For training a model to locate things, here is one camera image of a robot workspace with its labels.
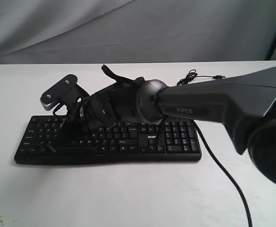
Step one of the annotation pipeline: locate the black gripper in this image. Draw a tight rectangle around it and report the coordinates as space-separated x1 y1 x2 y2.
47 86 134 153

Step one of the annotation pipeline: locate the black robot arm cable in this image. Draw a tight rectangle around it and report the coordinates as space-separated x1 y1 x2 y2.
194 124 249 227

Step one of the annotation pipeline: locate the white backdrop cloth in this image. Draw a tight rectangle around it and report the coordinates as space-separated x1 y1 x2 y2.
0 0 276 64

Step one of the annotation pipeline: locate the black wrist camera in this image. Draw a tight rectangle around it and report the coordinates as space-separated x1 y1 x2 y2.
40 74 89 115

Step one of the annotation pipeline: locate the black usb keyboard cable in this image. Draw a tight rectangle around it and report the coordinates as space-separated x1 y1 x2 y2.
175 69 226 87

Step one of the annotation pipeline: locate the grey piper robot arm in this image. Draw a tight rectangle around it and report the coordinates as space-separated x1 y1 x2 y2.
40 65 276 184

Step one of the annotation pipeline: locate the black acer keyboard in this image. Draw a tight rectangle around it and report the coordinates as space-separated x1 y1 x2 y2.
14 115 202 166

